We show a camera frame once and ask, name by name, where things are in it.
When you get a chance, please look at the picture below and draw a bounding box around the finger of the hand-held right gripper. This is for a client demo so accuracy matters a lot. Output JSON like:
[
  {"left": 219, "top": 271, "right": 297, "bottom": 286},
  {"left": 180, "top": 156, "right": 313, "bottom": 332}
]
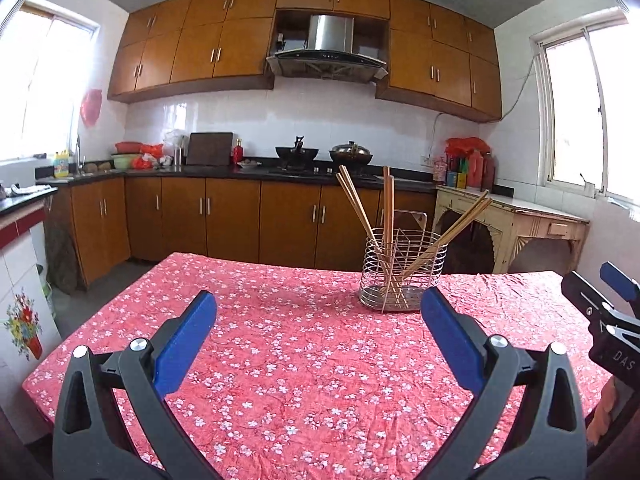
[
  {"left": 599, "top": 261, "right": 640, "bottom": 307},
  {"left": 560, "top": 270, "right": 640, "bottom": 337}
]

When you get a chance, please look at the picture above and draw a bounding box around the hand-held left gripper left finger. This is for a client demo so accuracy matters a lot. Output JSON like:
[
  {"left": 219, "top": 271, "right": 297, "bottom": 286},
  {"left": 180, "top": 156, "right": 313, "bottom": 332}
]
[{"left": 51, "top": 289, "right": 218, "bottom": 480}]

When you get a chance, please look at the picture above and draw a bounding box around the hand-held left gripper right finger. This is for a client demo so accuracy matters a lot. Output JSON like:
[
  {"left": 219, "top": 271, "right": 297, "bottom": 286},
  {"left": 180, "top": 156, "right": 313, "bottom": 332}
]
[{"left": 420, "top": 286, "right": 586, "bottom": 480}]

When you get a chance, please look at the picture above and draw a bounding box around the steel wire utensil holder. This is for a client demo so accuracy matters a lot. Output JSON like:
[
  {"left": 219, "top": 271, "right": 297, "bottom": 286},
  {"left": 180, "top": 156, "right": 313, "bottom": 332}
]
[{"left": 359, "top": 209, "right": 448, "bottom": 313}]

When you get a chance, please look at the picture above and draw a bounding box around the person's right forearm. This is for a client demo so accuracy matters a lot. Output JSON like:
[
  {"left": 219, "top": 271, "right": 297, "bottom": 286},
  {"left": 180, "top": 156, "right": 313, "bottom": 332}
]
[{"left": 585, "top": 377, "right": 621, "bottom": 446}]

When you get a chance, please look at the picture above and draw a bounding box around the cream wooden side table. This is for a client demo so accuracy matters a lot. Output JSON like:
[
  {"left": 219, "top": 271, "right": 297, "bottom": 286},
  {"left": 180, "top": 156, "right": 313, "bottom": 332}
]
[{"left": 432, "top": 185, "right": 591, "bottom": 275}]

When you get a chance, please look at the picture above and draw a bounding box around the wooden base cabinets black countertop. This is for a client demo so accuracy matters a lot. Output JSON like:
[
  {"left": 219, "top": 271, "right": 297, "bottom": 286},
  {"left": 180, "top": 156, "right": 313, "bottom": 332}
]
[{"left": 35, "top": 157, "right": 516, "bottom": 288}]

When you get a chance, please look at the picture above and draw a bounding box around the red floral tablecloth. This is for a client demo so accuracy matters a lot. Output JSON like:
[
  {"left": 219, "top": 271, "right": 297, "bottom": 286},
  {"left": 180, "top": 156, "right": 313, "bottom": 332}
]
[{"left": 21, "top": 252, "right": 618, "bottom": 480}]

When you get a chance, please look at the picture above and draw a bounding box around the grey green bucket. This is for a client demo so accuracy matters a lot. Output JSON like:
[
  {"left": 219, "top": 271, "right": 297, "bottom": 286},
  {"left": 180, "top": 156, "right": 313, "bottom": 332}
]
[{"left": 39, "top": 265, "right": 57, "bottom": 321}]

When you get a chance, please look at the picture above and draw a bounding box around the large red bottle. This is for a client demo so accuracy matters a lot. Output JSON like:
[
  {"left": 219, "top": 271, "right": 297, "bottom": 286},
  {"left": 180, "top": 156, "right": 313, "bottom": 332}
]
[{"left": 467, "top": 151, "right": 485, "bottom": 188}]

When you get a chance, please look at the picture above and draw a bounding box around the red plastic bag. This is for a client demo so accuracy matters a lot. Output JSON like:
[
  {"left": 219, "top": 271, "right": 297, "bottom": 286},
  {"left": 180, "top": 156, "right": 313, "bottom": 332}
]
[
  {"left": 132, "top": 144, "right": 165, "bottom": 170},
  {"left": 445, "top": 136, "right": 491, "bottom": 157},
  {"left": 80, "top": 88, "right": 103, "bottom": 128}
]

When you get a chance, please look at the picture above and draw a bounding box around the green basin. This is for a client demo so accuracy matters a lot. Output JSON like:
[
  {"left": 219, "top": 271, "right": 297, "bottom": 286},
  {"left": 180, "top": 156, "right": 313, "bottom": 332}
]
[{"left": 111, "top": 152, "right": 146, "bottom": 170}]

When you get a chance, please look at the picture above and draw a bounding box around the dark wooden cutting board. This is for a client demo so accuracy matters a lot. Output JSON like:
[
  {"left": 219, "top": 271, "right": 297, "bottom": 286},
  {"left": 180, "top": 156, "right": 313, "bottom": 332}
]
[{"left": 186, "top": 131, "right": 235, "bottom": 167}]

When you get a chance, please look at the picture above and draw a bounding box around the white plastic bag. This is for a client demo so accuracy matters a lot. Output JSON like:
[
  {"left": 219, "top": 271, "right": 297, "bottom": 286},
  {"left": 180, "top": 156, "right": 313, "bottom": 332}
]
[{"left": 164, "top": 129, "right": 190, "bottom": 153}]

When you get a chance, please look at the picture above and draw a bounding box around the black gas stove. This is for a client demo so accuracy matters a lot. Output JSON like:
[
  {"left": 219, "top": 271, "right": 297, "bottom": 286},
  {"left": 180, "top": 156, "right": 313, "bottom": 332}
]
[{"left": 267, "top": 164, "right": 381, "bottom": 181}]

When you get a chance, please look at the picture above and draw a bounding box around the wok with dark lid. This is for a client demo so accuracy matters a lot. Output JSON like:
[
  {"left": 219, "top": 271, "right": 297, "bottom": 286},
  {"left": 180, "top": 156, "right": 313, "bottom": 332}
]
[{"left": 328, "top": 141, "right": 374, "bottom": 167}]

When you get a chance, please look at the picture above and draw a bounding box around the black wok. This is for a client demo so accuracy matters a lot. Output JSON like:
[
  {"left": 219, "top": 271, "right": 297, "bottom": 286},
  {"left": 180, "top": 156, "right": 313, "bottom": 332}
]
[{"left": 275, "top": 135, "right": 320, "bottom": 170}]

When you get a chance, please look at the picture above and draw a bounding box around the white appliance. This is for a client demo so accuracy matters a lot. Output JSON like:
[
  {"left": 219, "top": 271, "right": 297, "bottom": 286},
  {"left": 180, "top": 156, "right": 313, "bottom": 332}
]
[{"left": 0, "top": 160, "right": 37, "bottom": 190}]

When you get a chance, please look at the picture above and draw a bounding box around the aluminium sliding window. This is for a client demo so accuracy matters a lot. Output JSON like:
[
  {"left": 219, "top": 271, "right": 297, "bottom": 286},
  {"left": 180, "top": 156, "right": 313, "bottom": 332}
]
[{"left": 0, "top": 0, "right": 101, "bottom": 163}]

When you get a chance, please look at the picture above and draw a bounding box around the steel range hood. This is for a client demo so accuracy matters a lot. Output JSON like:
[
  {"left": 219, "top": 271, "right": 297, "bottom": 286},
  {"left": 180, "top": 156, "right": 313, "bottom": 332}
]
[{"left": 265, "top": 14, "right": 390, "bottom": 85}]

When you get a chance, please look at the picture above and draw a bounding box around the wall cable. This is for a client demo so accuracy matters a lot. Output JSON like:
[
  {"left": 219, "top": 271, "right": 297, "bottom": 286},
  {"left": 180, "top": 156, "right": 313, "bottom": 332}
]
[{"left": 429, "top": 42, "right": 541, "bottom": 163}]

